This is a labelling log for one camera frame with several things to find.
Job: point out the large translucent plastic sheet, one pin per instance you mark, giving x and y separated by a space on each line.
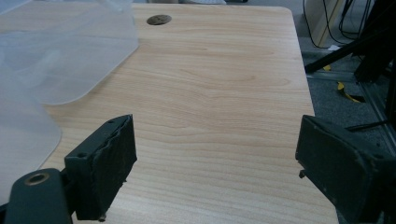
68 53

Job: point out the white paper scrap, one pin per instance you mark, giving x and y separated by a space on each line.
334 47

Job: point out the yellow tape strip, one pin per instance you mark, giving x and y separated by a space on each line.
346 93

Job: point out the black metal stand frame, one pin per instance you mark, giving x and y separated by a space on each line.
378 46

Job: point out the light wooden cabinet panel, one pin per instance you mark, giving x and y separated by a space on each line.
317 18

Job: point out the small translucent plastic sheet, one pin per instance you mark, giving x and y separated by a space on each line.
21 143

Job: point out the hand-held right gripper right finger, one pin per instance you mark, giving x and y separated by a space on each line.
342 168

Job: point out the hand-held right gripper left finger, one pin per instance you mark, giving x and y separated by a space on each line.
102 168

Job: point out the small yellow tape piece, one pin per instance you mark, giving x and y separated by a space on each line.
327 67

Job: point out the black stand leg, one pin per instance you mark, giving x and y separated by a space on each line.
336 56

